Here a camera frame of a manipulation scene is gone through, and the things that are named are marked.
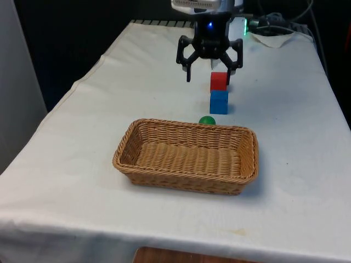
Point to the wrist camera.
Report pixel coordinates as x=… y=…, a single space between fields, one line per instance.
x=192 y=4

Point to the wicker basket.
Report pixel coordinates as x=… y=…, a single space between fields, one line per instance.
x=186 y=159

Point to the green ball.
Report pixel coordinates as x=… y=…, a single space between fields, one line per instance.
x=207 y=120

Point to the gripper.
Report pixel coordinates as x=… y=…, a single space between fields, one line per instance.
x=211 y=33

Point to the blue cube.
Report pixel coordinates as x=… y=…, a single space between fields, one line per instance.
x=218 y=102

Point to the red cube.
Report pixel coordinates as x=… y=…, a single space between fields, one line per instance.
x=218 y=80

